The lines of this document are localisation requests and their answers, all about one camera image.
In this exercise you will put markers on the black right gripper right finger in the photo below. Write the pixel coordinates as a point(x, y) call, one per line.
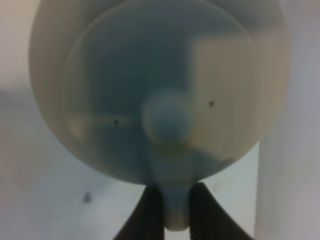
point(208, 220)

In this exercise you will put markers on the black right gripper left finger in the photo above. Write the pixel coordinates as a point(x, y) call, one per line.
point(147, 220)

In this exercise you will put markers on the beige ceramic teapot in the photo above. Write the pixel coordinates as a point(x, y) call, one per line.
point(160, 93)

